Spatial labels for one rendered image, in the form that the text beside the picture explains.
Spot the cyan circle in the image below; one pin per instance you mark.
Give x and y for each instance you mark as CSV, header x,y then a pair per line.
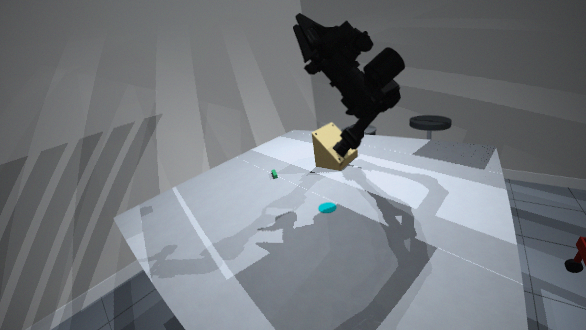
x,y
327,207

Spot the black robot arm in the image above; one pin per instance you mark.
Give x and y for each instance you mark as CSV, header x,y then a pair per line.
x,y
366,95

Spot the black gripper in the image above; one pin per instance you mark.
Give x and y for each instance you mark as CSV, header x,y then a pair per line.
x,y
322,46

